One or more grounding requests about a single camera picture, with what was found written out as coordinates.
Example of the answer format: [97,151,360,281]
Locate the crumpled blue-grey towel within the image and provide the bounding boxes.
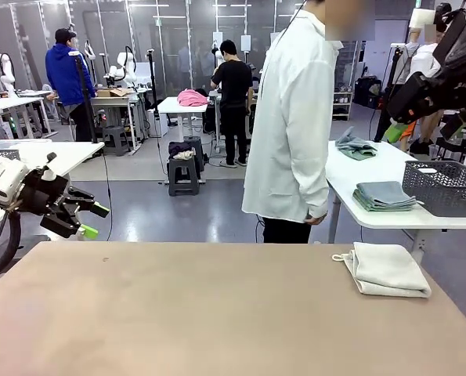
[335,125,370,153]

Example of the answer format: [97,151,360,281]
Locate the cardboard box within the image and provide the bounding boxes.
[95,88,134,99]

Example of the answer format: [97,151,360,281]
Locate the man in blue hoodie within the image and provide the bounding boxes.
[45,27,97,143]

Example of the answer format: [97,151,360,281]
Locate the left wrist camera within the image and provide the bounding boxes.
[40,152,58,182]

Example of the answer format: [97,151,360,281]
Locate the thin black cable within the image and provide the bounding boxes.
[100,154,114,240]

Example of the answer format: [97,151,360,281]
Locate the pink hoodie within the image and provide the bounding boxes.
[176,89,210,107]

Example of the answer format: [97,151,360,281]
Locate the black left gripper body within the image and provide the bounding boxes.
[20,166,70,216]

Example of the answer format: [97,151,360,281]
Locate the right forearm white sleeve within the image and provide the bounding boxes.
[293,144,331,217]

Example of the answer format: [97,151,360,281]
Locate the grey step stool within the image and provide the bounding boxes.
[101,125,131,157]
[168,154,201,197]
[185,136,210,173]

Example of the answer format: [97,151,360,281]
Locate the dark-haired person black trousers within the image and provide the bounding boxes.
[210,38,254,168]

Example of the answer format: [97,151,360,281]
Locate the grey plastic basket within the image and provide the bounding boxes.
[0,139,22,161]
[402,159,466,218]

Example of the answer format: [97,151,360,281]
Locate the white side table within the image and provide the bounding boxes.
[325,139,466,267]
[0,139,107,185]

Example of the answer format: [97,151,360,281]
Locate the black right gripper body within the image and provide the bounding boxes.
[432,10,466,114]

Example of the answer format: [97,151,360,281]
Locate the long white desk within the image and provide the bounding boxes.
[0,96,52,140]

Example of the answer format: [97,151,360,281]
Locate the mint green towel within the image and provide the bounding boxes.
[352,190,418,213]

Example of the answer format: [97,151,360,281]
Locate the black tripod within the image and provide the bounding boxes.
[374,42,408,144]

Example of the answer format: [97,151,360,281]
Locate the white towel with loop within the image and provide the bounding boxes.
[331,241,432,299]

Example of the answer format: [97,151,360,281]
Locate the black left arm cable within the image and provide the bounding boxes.
[0,203,23,276]

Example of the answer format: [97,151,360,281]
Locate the thin black pole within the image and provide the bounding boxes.
[146,49,159,113]

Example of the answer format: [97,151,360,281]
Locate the person in white shirt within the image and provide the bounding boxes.
[242,0,377,244]

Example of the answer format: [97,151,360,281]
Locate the white standing desk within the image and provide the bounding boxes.
[157,96,211,144]

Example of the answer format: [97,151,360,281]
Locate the white work desk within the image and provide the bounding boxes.
[89,93,147,152]

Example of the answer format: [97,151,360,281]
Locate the black suitcase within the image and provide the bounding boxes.
[353,76,382,109]

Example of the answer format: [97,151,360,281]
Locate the dark clothes pile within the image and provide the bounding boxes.
[168,140,197,161]

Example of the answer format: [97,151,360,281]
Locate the folded blue-grey towel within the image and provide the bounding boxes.
[356,180,418,205]

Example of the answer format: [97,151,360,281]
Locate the person's right hand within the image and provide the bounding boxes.
[303,211,328,226]

